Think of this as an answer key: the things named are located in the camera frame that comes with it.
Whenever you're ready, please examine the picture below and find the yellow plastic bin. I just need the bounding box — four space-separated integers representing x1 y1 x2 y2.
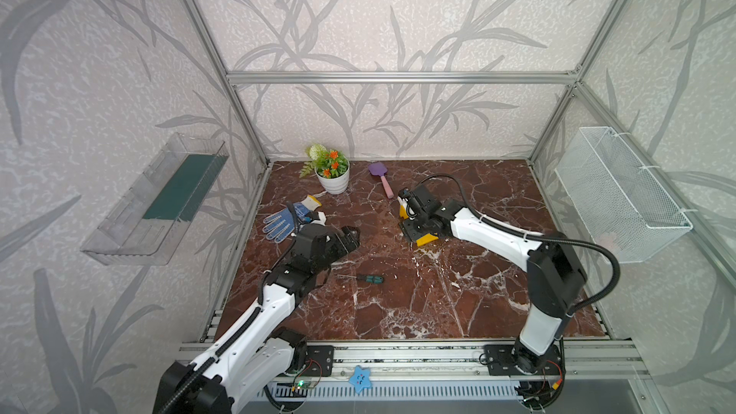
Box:
398 197 438 247

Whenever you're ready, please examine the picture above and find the clear plastic wall shelf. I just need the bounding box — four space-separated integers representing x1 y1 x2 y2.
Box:
80 133 229 266

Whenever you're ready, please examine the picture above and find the blue white work glove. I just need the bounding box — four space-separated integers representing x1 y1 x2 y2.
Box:
263 195 326 243

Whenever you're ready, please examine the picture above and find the purple pink spatula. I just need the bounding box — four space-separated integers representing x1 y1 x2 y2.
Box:
368 162 395 199

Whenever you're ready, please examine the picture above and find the green black screwdriver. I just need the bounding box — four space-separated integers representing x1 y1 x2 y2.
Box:
338 274 384 285

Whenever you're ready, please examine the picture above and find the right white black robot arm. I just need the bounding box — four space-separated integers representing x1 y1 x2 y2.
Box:
398 184 621 375

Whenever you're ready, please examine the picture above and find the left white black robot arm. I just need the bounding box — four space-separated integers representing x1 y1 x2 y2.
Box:
153 223 360 413

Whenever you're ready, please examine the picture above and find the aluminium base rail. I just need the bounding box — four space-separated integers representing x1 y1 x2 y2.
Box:
308 338 651 381

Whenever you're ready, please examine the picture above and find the white wire mesh basket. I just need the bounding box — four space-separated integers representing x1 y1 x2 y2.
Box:
555 126 693 264

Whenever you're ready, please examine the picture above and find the potted plant white pot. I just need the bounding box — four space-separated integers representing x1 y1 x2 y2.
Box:
299 144 351 195

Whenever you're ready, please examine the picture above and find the blue star toy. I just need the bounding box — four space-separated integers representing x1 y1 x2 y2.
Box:
349 365 373 395

